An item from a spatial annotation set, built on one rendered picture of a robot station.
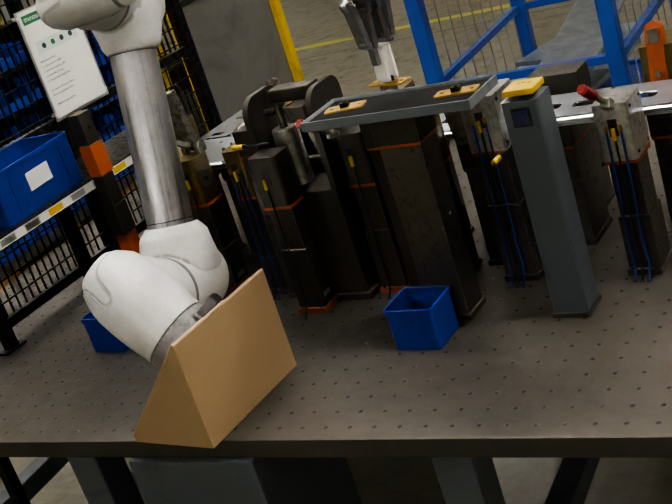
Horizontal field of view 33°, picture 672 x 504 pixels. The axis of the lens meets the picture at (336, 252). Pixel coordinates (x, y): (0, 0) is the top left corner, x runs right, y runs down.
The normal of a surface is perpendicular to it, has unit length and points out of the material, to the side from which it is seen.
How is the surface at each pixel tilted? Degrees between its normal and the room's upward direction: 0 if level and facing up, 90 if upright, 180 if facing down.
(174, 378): 90
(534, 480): 0
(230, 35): 90
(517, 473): 0
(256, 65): 90
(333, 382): 0
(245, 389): 90
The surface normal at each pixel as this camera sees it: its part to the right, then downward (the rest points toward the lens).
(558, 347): -0.29, -0.89
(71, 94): 0.83, -0.05
